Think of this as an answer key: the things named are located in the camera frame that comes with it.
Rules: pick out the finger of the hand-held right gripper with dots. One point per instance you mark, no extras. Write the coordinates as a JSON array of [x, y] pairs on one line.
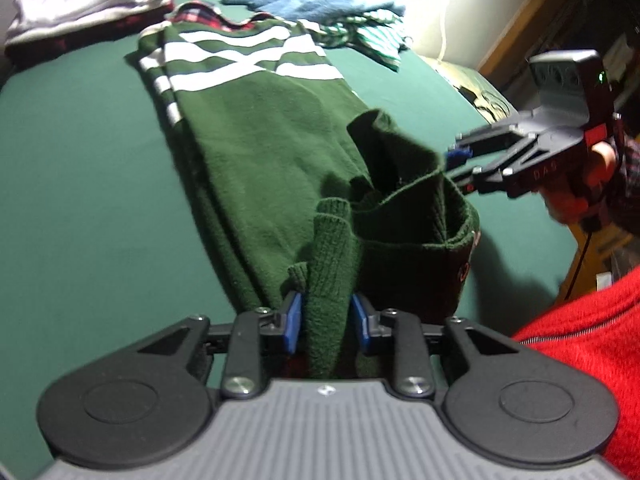
[[492, 175], [459, 156]]

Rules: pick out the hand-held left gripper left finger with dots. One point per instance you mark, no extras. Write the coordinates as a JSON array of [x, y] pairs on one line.
[[295, 322]]

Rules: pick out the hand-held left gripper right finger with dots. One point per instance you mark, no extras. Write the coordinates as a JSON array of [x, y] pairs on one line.
[[360, 322]]

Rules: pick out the green white-striped sweater plaid collar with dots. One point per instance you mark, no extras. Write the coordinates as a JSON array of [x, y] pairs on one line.
[[260, 150]]

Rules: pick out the person's right hand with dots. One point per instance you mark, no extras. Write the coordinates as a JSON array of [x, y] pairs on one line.
[[570, 210]]

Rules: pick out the olive printed cloth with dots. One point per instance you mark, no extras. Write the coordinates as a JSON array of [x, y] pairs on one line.
[[480, 95]]

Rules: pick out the green white striped shirt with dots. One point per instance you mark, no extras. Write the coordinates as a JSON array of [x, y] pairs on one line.
[[375, 40]]

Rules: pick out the person's red jacket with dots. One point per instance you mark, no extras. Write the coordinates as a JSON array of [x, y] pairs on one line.
[[585, 360]]

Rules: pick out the dark red folded garment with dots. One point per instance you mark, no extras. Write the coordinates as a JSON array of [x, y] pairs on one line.
[[65, 42]]

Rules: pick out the white folded garment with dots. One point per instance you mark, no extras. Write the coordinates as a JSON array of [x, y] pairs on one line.
[[85, 0]]

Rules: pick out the wooden frame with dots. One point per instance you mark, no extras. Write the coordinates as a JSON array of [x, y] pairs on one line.
[[530, 10]]

